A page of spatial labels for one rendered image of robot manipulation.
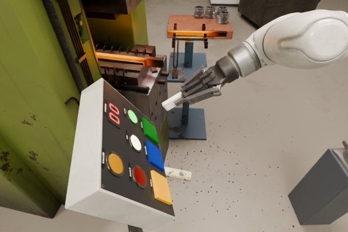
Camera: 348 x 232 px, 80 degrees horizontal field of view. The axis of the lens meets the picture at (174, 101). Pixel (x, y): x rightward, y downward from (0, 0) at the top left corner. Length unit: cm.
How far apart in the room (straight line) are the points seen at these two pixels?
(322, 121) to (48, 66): 239
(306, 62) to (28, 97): 81
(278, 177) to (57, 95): 167
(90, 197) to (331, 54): 48
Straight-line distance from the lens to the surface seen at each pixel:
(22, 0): 67
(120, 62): 110
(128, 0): 86
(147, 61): 106
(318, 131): 244
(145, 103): 103
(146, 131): 67
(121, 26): 130
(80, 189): 44
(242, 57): 59
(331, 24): 44
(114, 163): 46
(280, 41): 47
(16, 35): 69
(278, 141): 216
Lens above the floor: 155
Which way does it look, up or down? 42 degrees down
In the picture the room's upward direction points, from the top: straight up
